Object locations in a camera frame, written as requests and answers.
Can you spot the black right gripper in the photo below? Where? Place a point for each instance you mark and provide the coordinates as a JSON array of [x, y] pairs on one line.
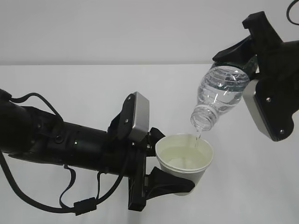
[[277, 60]]

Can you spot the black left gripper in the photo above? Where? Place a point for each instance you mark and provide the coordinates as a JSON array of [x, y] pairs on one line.
[[143, 187]]

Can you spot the white paper cup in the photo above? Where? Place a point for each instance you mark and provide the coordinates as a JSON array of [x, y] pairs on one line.
[[184, 155]]

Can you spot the clear green-label water bottle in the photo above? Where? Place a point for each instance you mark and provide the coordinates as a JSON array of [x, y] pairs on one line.
[[220, 90]]

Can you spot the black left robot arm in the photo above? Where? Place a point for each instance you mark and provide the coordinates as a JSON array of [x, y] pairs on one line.
[[30, 134]]

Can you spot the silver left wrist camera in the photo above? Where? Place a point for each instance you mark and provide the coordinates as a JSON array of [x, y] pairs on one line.
[[134, 118]]

